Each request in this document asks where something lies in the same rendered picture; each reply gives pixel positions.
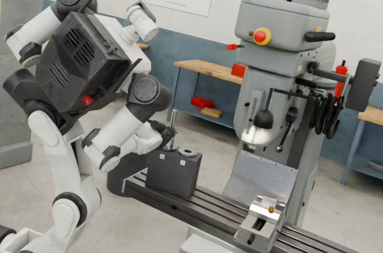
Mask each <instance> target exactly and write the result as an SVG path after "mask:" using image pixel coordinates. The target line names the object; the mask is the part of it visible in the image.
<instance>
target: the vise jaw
mask: <svg viewBox="0 0 383 253"><path fill-rule="evenodd" d="M268 208H269V206H267V205H264V204H262V203H259V202H257V201H253V203H252V204H251V206H250V208H249V211H248V214H250V215H252V216H255V217H257V218H260V219H262V220H264V221H267V222H270V223H273V224H275V225H277V224H278V222H279V219H280V216H281V213H282V211H280V210H277V209H274V212H273V213H271V212H269V211H268Z"/></svg>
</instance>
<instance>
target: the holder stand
mask: <svg viewBox="0 0 383 253"><path fill-rule="evenodd" d="M201 160H202V153H198V152H197V151H195V150H194V149H191V148H181V147H179V146H177V145H175V144H173V147H172V148H168V147H163V148H162V149H161V150H151V152H150V158H149V165H148V171H147V175H146V181H145V184H146V185H148V186H151V187H155V188H157V189H160V190H163V191H167V192H170V193H173V194H176V195H180V196H182V197H185V198H189V197H190V195H191V194H192V192H193V191H194V189H195V187H196V184H197V179H198V173H199V169H200V165H201Z"/></svg>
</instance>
